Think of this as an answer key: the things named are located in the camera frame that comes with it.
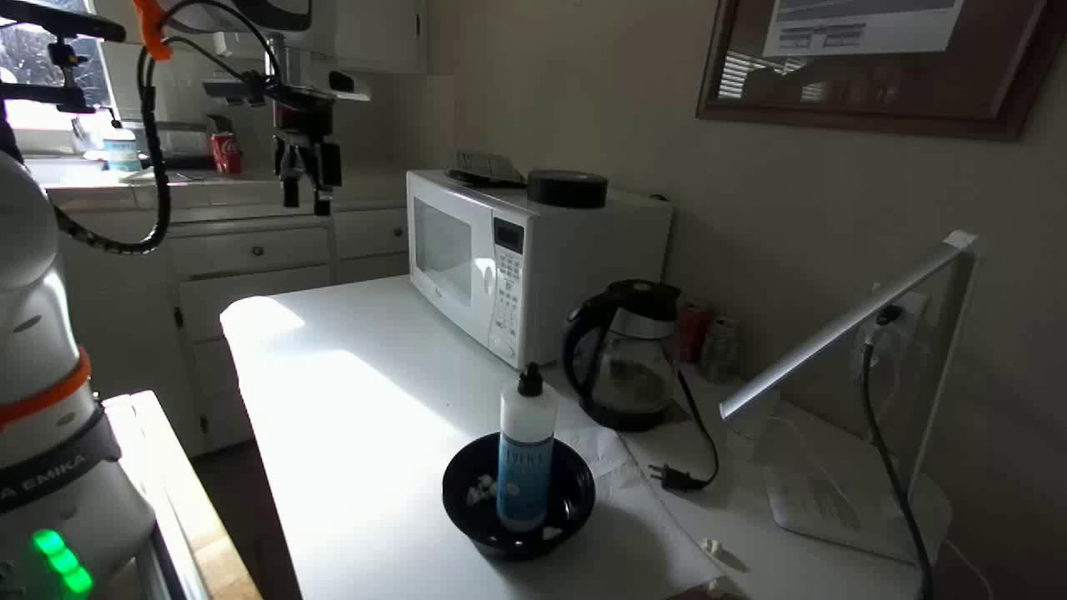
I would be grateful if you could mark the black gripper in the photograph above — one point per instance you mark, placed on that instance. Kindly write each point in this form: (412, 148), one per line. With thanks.
(305, 148)

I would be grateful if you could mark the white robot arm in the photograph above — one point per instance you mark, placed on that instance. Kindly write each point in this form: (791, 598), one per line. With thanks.
(74, 512)

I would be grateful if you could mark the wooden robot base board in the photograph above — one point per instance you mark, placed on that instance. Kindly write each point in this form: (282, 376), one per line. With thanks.
(186, 551)

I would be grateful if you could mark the black bowl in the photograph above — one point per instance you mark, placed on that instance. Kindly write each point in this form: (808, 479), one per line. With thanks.
(466, 496)

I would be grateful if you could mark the red can on counter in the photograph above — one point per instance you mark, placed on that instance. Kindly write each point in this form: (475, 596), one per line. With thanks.
(228, 158)

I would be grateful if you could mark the dark tray on microwave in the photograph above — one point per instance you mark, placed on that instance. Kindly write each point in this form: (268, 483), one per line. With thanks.
(487, 172)

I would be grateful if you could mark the white kitchen cabinet counter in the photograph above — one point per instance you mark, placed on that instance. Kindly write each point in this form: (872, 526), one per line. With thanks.
(150, 321)

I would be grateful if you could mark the white microwave oven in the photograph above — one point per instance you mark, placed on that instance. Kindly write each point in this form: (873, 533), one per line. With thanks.
(506, 272)

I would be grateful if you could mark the black round dish on microwave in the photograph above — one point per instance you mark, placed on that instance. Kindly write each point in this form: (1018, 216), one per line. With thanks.
(567, 187)

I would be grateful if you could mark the black glass electric kettle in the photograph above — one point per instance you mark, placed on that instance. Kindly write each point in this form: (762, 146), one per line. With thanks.
(622, 354)

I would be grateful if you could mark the white paper towel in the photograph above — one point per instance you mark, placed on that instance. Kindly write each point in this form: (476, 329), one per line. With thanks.
(711, 514)

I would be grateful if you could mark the wooden framed wall board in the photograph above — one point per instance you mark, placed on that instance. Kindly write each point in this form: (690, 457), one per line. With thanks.
(930, 68)

